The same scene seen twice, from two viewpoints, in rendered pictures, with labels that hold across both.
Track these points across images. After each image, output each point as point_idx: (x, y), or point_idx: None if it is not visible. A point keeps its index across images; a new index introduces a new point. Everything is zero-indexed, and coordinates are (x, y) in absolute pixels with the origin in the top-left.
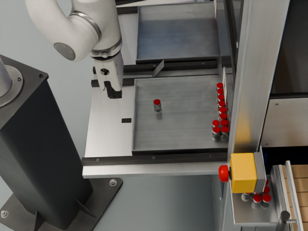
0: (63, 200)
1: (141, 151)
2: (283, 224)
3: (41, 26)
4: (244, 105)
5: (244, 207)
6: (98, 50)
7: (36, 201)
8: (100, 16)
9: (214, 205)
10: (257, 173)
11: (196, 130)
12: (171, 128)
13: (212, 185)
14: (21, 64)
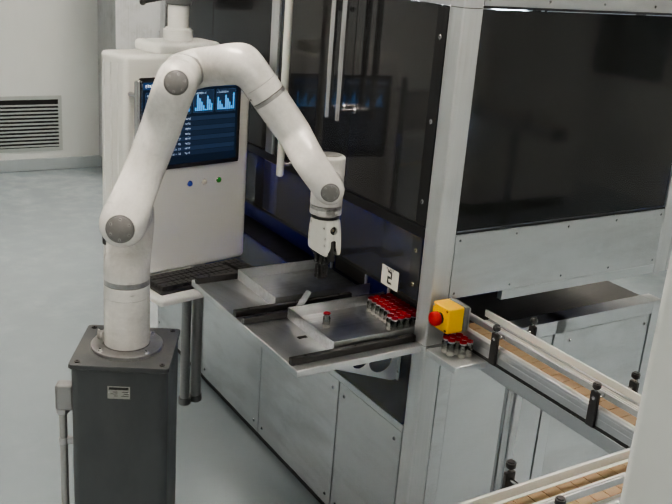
0: None
1: (342, 342)
2: (498, 337)
3: (316, 172)
4: (441, 242)
5: (454, 359)
6: (333, 207)
7: None
8: (342, 173)
9: None
10: (462, 305)
11: (372, 331)
12: (348, 333)
13: (345, 498)
14: None
